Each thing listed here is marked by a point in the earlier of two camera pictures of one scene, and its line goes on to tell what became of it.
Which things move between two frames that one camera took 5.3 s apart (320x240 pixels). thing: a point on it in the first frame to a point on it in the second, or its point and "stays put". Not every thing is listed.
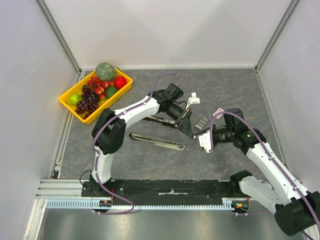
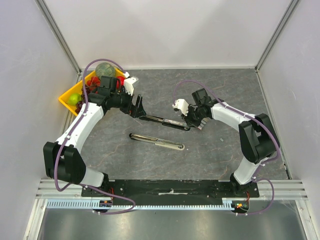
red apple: [119, 81] stays put
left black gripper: [184, 122] to [133, 110]
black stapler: [164, 121] stays put
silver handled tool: [159, 142] stays put
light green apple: [74, 98] stays put
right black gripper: [215, 135] to [191, 117]
